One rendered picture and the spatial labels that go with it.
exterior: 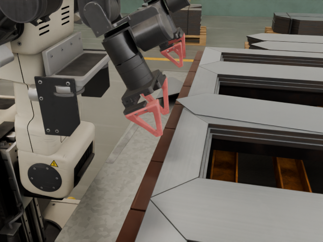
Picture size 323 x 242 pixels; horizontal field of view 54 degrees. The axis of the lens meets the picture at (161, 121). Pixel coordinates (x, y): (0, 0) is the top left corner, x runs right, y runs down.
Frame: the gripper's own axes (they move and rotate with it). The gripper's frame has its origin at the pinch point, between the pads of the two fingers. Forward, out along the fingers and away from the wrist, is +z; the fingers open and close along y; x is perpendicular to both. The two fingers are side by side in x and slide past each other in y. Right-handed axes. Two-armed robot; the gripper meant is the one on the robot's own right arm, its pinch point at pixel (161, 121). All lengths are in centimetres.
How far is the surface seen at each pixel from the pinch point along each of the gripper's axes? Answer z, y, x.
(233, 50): 22, 108, -12
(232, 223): 19.4, -12.7, -7.5
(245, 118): 21.9, 31.0, -12.7
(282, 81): 31, 69, -28
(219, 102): 18.3, 41.8, -5.7
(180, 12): 28, 454, 58
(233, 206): 19.5, -8.1, -7.8
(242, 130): 22.6, 26.0, -11.0
